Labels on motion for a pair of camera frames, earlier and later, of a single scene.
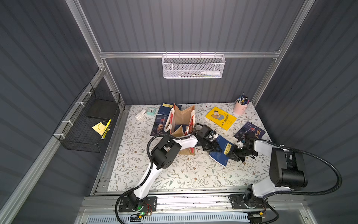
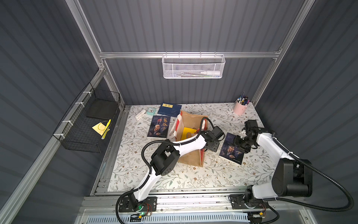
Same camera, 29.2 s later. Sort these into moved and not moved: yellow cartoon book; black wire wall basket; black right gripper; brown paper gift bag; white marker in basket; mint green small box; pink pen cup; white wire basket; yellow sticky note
Moved: brown paper gift bag; black right gripper; yellow cartoon book
Not moved: white wire basket; mint green small box; black wire wall basket; pink pen cup; white marker in basket; yellow sticky note
